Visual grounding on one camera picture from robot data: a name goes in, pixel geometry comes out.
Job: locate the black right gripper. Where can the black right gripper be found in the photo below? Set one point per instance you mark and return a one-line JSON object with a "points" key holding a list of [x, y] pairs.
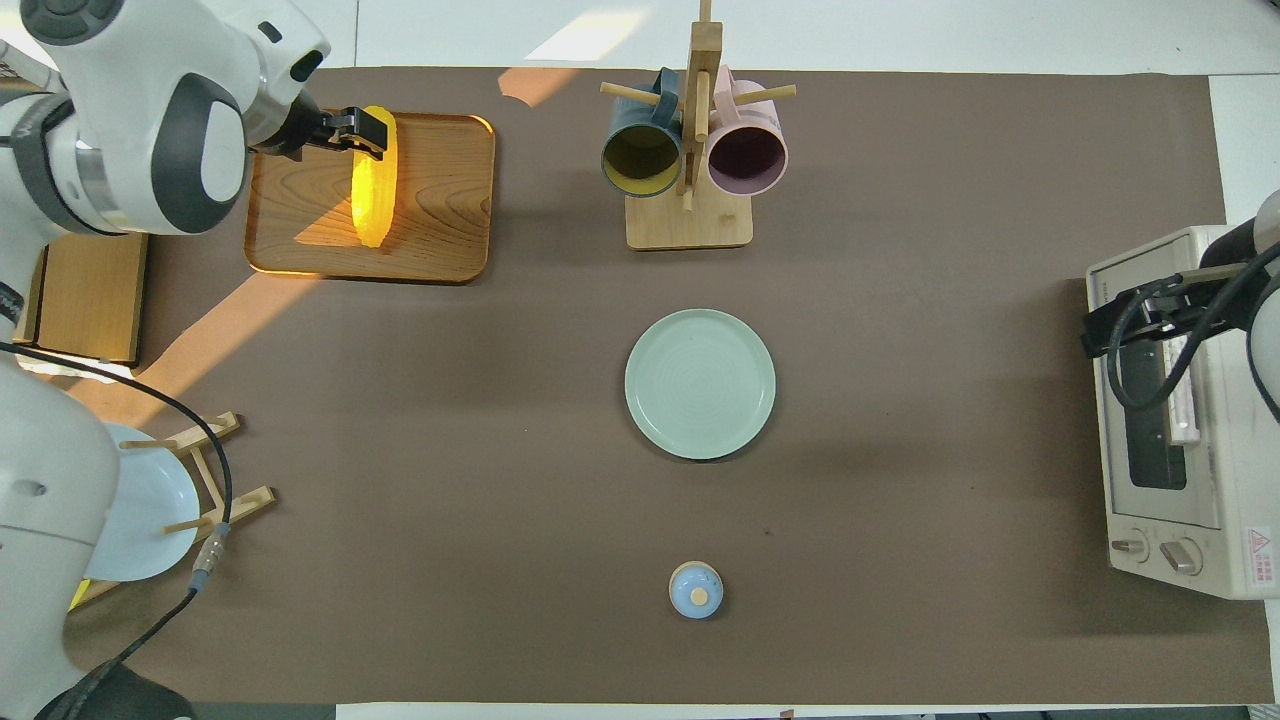
{"points": [[1130, 320]]}

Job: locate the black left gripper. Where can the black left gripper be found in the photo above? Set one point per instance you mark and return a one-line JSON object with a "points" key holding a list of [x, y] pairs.
{"points": [[305, 130]]}

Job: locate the yellow corn cob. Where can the yellow corn cob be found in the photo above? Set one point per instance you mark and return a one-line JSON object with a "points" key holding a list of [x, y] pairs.
{"points": [[374, 200]]}

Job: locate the white toaster oven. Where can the white toaster oven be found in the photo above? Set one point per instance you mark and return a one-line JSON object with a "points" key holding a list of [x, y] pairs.
{"points": [[1230, 480]]}

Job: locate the pale green plate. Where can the pale green plate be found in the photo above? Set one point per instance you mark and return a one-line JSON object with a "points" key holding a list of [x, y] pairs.
{"points": [[700, 385]]}

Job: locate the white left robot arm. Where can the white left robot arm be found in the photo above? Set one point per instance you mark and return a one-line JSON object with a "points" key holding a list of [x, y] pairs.
{"points": [[140, 90]]}

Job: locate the wooden serving tray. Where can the wooden serving tray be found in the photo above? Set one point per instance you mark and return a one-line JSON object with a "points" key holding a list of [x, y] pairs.
{"points": [[440, 220]]}

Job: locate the dark blue mug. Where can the dark blue mug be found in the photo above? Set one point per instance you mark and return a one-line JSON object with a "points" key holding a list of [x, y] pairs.
{"points": [[640, 155]]}

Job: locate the brown table mat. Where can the brown table mat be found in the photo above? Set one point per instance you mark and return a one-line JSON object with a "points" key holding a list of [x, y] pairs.
{"points": [[900, 150]]}

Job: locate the orange-toned wooden board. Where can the orange-toned wooden board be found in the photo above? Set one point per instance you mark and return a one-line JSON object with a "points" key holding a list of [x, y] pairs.
{"points": [[95, 300]]}

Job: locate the wooden mug rack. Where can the wooden mug rack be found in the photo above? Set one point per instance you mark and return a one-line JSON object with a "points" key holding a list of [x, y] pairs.
{"points": [[700, 225]]}

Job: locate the pink mug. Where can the pink mug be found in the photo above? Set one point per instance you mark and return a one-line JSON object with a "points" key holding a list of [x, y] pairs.
{"points": [[748, 150]]}

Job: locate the wooden plate rack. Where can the wooden plate rack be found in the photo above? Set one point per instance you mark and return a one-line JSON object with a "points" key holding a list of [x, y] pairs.
{"points": [[245, 500]]}

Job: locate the light blue plate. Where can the light blue plate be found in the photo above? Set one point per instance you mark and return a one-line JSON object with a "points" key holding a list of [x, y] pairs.
{"points": [[150, 500]]}

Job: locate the small blue call bell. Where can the small blue call bell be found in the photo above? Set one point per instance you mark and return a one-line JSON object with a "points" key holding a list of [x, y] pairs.
{"points": [[696, 592]]}

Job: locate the yellow plate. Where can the yellow plate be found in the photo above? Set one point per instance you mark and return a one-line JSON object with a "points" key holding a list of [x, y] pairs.
{"points": [[78, 596]]}

